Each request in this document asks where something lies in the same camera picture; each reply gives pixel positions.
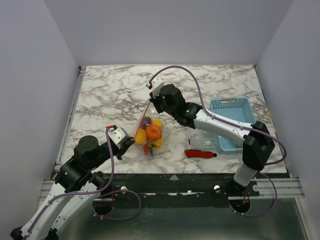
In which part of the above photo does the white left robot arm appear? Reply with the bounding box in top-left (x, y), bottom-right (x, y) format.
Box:
top-left (10, 135), bottom-right (135, 240)

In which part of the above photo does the purple onion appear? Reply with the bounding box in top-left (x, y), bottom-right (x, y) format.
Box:
top-left (141, 116), bottom-right (153, 130)

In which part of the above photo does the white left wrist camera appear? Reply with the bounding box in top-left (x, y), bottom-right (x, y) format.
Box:
top-left (105, 125), bottom-right (129, 147)

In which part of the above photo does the yellow lemon squash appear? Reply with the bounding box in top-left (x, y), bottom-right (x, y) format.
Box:
top-left (147, 138), bottom-right (163, 149)

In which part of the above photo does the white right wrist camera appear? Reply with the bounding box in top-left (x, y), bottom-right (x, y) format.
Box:
top-left (146, 77), bottom-right (164, 98)

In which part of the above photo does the small yellow orange fruit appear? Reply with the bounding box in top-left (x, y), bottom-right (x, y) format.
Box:
top-left (152, 118), bottom-right (164, 129)

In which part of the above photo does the red black utility knife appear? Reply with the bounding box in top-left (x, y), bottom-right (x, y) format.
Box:
top-left (184, 149), bottom-right (217, 159)

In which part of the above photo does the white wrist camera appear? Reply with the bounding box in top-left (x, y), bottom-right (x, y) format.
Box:
top-left (105, 125), bottom-right (129, 147)
top-left (146, 77), bottom-right (164, 98)

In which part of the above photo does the clear zip bag orange zipper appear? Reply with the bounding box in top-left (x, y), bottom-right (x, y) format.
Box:
top-left (133, 102), bottom-right (165, 158)

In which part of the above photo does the orange yellow bell pepper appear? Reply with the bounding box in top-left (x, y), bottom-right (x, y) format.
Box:
top-left (134, 128), bottom-right (147, 146)

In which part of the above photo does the black metal base rail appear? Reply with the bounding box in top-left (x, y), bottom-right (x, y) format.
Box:
top-left (92, 173), bottom-right (260, 211)

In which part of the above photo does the light blue plastic basket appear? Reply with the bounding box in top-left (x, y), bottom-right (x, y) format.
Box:
top-left (209, 97), bottom-right (256, 154)

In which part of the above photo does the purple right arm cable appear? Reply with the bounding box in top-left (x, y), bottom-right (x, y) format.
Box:
top-left (148, 65), bottom-right (288, 217)

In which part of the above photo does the clear plastic screw box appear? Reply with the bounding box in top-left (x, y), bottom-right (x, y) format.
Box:
top-left (187, 129), bottom-right (218, 151)

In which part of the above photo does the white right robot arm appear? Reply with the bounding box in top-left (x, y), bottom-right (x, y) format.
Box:
top-left (148, 83), bottom-right (275, 196)

